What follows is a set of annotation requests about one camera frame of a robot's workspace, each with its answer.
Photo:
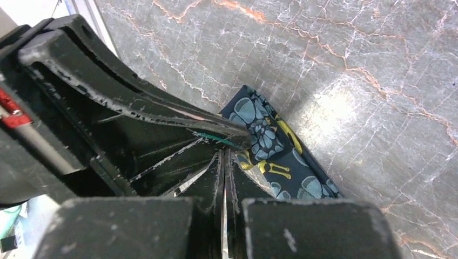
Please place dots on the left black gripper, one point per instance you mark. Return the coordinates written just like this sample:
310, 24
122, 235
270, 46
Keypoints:
77, 122

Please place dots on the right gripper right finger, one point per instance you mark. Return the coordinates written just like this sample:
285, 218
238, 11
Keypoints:
250, 226

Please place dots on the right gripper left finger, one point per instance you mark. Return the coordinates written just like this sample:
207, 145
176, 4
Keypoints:
192, 224

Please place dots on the blue yellow patterned tie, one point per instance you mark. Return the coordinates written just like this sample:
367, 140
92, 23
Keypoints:
282, 158

